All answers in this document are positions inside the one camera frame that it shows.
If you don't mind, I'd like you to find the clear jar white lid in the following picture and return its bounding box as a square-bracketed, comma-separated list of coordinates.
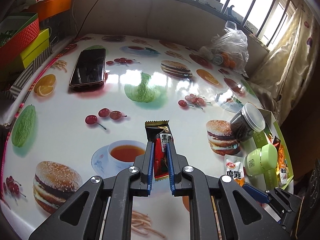
[230, 102, 265, 141]

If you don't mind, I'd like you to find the green cream jar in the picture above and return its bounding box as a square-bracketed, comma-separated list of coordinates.
[244, 144, 278, 177]

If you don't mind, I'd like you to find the white orange konjac packet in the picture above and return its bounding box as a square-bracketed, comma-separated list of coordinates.
[224, 154, 245, 186]

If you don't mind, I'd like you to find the orange storage box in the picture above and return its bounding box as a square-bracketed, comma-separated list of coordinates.
[25, 0, 72, 22]

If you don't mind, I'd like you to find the black smartphone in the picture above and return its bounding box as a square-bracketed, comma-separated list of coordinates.
[69, 48, 106, 88]

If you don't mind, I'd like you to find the clear plastic bag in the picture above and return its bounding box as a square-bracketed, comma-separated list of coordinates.
[199, 21, 249, 78]

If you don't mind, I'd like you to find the striped black white box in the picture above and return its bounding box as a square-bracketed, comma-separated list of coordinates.
[9, 45, 52, 100]

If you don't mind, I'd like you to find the yellow green box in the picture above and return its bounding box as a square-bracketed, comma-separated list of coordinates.
[20, 28, 50, 69]

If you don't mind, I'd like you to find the red textured box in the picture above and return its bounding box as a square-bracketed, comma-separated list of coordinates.
[1, 12, 40, 68]

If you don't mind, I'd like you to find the orange konjac snack packet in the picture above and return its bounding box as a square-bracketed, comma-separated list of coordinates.
[272, 136, 289, 186]

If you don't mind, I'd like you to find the green white cardboard box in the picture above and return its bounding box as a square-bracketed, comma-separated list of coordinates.
[253, 109, 294, 190]

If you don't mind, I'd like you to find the red black date packet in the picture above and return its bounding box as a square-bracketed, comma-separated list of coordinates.
[145, 120, 173, 181]

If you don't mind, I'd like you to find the cream patterned curtain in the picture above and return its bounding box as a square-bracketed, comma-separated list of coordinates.
[249, 2, 319, 125]

